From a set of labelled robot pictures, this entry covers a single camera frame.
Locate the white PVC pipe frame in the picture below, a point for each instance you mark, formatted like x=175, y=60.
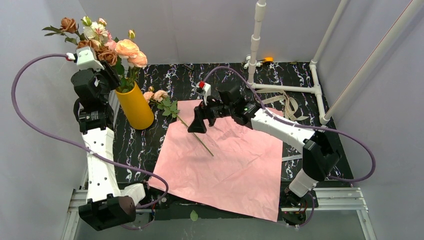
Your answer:
x=346, y=41

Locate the small peach rose stem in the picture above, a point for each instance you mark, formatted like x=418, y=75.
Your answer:
x=162, y=101

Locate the yellow cylindrical vase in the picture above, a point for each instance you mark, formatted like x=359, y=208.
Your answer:
x=136, y=109

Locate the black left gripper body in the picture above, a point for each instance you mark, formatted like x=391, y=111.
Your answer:
x=110, y=74

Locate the brown dried rose stem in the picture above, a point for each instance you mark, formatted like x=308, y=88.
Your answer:
x=72, y=32

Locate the pink wrapping paper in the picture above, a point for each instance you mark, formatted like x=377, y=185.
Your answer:
x=230, y=167

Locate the orange round object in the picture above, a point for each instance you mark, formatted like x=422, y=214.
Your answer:
x=268, y=60

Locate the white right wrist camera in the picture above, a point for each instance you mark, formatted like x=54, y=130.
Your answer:
x=204, y=90

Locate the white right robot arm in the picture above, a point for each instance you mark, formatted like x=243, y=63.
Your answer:
x=319, y=149

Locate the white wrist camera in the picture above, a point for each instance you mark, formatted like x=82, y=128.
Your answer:
x=204, y=90
x=85, y=58

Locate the pink rose stem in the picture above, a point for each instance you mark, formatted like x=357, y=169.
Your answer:
x=108, y=40

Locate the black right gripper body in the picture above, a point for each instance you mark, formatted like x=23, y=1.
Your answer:
x=205, y=112

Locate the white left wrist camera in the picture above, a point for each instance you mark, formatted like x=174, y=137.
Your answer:
x=85, y=58

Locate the green fallen leaf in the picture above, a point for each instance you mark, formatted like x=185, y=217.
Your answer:
x=194, y=216

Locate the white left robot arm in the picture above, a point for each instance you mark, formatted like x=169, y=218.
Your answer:
x=106, y=205

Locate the cream ribbon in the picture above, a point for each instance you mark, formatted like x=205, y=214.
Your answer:
x=290, y=104

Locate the silver open-end wrench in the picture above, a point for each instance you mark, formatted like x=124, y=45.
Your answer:
x=292, y=158

